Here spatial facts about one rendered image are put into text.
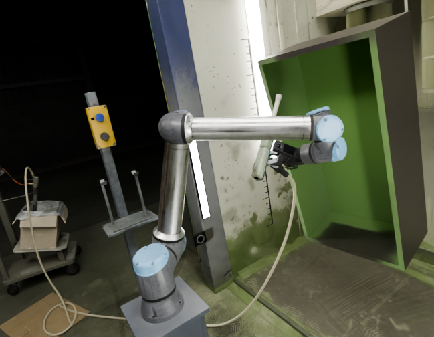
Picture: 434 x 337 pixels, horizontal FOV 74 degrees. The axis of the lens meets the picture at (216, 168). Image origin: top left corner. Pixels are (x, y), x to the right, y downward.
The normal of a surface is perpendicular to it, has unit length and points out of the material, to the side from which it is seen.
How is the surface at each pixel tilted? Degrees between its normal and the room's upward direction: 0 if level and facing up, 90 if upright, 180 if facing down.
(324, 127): 91
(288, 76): 90
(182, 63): 90
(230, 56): 90
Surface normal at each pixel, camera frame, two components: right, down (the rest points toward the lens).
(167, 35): 0.54, 0.12
